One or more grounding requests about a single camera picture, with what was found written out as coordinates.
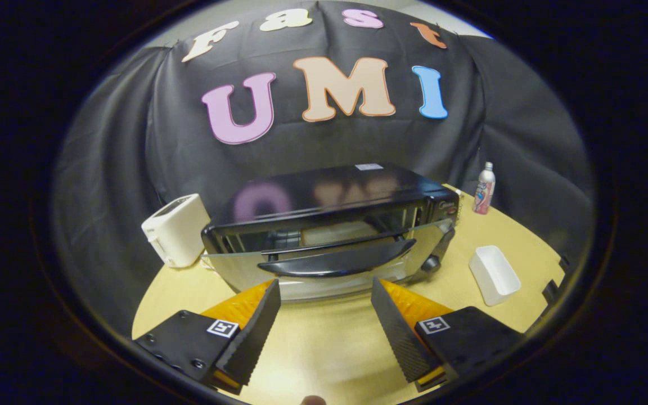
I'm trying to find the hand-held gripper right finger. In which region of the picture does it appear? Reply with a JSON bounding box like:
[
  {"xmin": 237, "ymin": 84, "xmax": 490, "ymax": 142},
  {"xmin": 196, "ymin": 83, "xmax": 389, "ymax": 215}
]
[{"xmin": 370, "ymin": 277, "xmax": 526, "ymax": 393}]

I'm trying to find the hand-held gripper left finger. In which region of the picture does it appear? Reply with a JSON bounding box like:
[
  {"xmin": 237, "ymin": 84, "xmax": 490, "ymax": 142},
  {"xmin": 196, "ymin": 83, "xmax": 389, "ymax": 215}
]
[{"xmin": 132, "ymin": 278, "xmax": 281, "ymax": 396}]

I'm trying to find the black toaster oven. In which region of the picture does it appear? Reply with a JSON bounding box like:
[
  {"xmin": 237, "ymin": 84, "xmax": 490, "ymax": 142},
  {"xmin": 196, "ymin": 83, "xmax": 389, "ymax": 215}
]
[{"xmin": 200, "ymin": 163, "xmax": 462, "ymax": 302}]

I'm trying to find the white pop-up toaster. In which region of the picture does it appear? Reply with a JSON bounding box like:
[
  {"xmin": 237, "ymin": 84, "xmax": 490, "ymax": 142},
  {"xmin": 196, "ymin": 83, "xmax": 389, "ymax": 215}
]
[{"xmin": 141, "ymin": 193, "xmax": 212, "ymax": 268}]

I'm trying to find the white rectangular tray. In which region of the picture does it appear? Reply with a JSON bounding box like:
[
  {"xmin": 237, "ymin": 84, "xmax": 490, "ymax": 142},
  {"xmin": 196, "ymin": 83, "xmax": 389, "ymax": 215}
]
[{"xmin": 469, "ymin": 245, "xmax": 522, "ymax": 307}]

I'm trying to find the silver bottle pink label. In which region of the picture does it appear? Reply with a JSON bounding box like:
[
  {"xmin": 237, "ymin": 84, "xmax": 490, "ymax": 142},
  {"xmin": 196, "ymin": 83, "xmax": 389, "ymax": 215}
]
[{"xmin": 472, "ymin": 162, "xmax": 496, "ymax": 215}]

